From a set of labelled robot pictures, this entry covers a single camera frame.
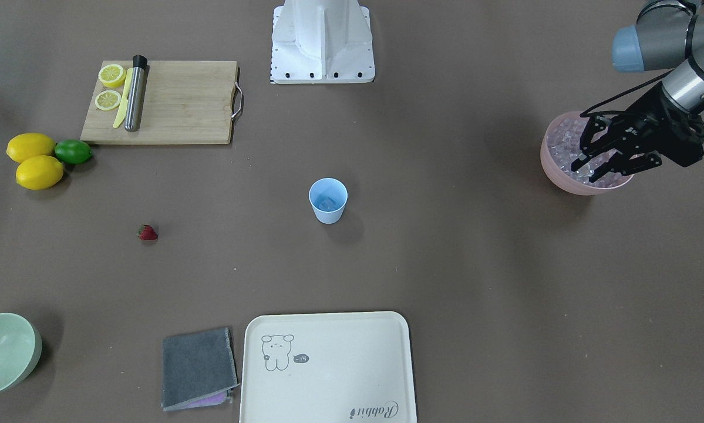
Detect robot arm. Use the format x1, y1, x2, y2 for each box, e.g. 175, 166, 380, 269
570, 1, 704, 182

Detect wooden cutting board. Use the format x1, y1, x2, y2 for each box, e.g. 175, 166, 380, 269
80, 60, 244, 145

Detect lower lemon slice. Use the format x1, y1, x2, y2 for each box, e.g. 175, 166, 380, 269
94, 89, 123, 112

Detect grey folded cloth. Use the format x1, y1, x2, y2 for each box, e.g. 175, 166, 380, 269
160, 327, 239, 412

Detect red strawberry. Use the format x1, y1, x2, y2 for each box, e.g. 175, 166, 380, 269
137, 224, 159, 241

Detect ice cube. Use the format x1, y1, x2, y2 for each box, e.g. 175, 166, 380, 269
316, 196, 338, 213

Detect pile of ice cubes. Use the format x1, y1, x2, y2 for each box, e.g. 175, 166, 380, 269
547, 117, 628, 189

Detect light blue plastic cup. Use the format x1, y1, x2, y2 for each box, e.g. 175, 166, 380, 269
308, 177, 348, 224

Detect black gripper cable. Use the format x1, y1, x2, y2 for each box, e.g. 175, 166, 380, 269
580, 79, 663, 118

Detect lemon slice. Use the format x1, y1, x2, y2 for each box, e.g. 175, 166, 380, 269
94, 89, 123, 112
97, 63, 127, 88

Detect steel muddler black tip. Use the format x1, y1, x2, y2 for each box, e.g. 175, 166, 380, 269
124, 55, 148, 132

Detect yellow plastic knife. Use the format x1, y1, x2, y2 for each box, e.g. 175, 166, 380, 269
113, 68, 133, 129

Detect mint green bowl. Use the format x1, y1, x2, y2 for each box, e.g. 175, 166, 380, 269
0, 313, 43, 392

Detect upper yellow lemon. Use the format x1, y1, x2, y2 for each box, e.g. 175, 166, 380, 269
6, 132, 56, 164

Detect upper lemon slice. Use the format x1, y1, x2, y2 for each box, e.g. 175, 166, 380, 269
97, 63, 127, 88

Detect pink bowl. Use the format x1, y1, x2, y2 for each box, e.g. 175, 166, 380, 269
540, 110, 635, 196

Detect cream rabbit tray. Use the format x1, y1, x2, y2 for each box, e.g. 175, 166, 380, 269
240, 311, 418, 422

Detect green lime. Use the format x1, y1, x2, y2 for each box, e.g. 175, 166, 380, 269
53, 139, 92, 165

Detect lower yellow lemon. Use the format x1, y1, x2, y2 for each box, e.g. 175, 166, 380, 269
15, 155, 64, 190

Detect yellow lemon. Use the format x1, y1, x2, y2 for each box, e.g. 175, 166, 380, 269
15, 155, 64, 190
6, 132, 56, 164

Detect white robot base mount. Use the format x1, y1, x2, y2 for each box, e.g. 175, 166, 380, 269
270, 1, 376, 84

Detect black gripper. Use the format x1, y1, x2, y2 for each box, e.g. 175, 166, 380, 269
570, 82, 704, 183

